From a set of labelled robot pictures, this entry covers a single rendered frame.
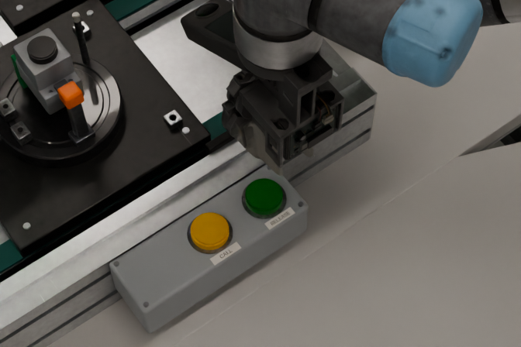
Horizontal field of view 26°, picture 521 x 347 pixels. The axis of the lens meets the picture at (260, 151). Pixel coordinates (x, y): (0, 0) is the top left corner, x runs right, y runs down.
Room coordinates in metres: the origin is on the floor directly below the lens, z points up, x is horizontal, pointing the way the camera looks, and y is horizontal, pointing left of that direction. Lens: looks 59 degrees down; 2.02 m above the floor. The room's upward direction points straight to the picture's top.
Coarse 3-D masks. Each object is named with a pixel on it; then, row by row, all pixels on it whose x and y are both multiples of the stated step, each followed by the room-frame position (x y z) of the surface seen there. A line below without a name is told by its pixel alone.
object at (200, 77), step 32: (128, 0) 0.85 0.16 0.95; (160, 0) 0.86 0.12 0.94; (192, 0) 0.88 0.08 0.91; (128, 32) 0.83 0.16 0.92; (160, 32) 0.83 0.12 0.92; (160, 64) 0.78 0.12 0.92; (192, 64) 0.78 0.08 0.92; (224, 64) 0.78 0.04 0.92; (192, 96) 0.73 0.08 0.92; (224, 96) 0.73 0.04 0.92; (224, 128) 0.67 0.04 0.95; (192, 160) 0.63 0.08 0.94; (0, 256) 0.51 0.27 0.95; (32, 256) 0.51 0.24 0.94
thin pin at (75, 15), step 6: (78, 18) 0.73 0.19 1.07; (78, 24) 0.73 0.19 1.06; (78, 30) 0.73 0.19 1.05; (78, 36) 0.73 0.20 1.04; (84, 36) 0.73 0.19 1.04; (78, 42) 0.73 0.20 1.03; (84, 42) 0.73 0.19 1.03; (84, 48) 0.73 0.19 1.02; (84, 54) 0.73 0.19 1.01; (84, 60) 0.73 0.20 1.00
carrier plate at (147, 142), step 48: (96, 0) 0.83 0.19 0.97; (0, 48) 0.76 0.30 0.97; (96, 48) 0.76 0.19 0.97; (144, 96) 0.70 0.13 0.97; (0, 144) 0.64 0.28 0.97; (144, 144) 0.64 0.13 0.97; (192, 144) 0.64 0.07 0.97; (0, 192) 0.58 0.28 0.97; (48, 192) 0.58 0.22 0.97; (96, 192) 0.58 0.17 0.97; (48, 240) 0.53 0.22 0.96
